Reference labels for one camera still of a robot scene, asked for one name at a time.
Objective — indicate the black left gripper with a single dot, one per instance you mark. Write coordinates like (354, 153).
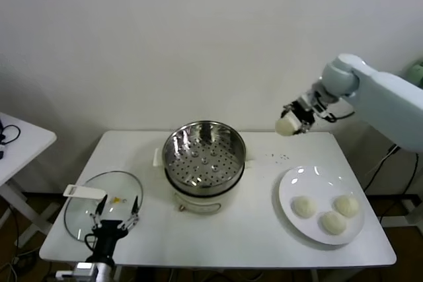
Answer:
(109, 229)

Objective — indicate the pale green appliance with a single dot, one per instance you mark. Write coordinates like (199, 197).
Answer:
(417, 69)

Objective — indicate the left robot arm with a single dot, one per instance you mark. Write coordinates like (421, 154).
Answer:
(96, 272)

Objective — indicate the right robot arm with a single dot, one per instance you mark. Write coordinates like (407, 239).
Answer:
(380, 97)

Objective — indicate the white side table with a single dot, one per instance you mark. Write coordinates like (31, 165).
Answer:
(29, 143)

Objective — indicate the black power adapter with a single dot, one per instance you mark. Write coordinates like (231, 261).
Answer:
(393, 150)

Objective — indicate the stainless steel steamer basket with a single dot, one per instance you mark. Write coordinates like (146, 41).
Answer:
(205, 163)

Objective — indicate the white round plate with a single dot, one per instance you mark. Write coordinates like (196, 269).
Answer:
(297, 179)

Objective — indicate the white electric pot base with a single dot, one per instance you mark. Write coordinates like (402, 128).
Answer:
(198, 202)

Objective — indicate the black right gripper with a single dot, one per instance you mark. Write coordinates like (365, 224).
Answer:
(309, 108)

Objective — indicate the white steamed baozi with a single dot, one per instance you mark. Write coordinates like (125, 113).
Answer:
(287, 126)
(304, 206)
(346, 206)
(333, 222)

